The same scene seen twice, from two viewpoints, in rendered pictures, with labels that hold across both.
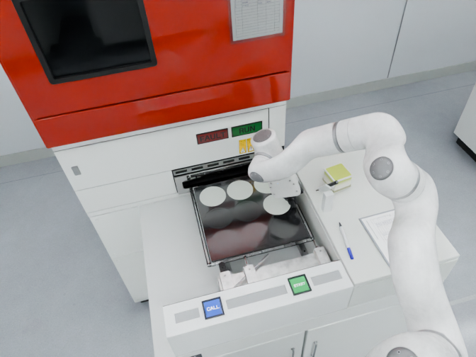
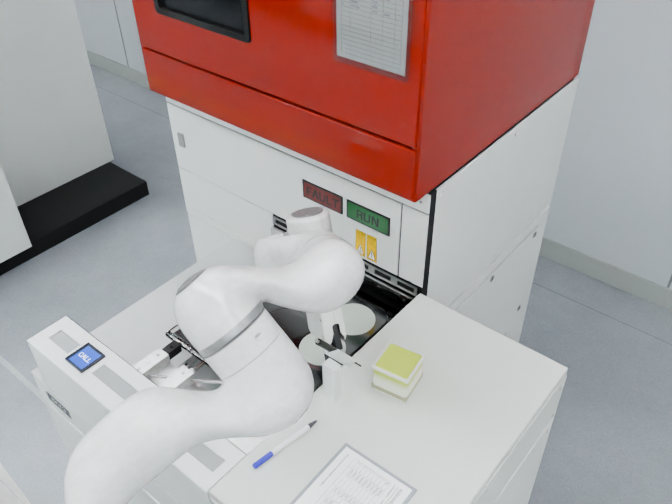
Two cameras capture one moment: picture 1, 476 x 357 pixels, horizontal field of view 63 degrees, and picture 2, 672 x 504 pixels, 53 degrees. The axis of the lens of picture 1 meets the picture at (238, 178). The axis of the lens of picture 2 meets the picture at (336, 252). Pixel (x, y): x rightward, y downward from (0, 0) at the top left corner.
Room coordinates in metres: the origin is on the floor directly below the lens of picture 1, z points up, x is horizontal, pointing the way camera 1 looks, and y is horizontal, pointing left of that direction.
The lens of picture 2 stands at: (0.33, -0.93, 1.96)
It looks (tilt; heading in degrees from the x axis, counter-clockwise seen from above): 39 degrees down; 51
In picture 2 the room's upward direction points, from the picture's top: 1 degrees counter-clockwise
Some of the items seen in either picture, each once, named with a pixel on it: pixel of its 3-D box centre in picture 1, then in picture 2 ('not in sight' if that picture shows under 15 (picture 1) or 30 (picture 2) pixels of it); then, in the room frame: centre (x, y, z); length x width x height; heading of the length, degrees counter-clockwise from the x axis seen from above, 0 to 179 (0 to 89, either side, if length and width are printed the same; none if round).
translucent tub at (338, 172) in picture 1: (337, 178); (397, 372); (0.93, -0.35, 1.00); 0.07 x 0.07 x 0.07; 19
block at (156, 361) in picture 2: (227, 284); (149, 365); (0.61, 0.06, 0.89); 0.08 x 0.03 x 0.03; 11
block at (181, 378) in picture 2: (251, 278); (174, 384); (0.63, -0.02, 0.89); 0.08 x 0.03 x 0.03; 11
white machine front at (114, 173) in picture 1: (180, 157); (286, 203); (1.08, 0.21, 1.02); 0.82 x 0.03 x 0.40; 101
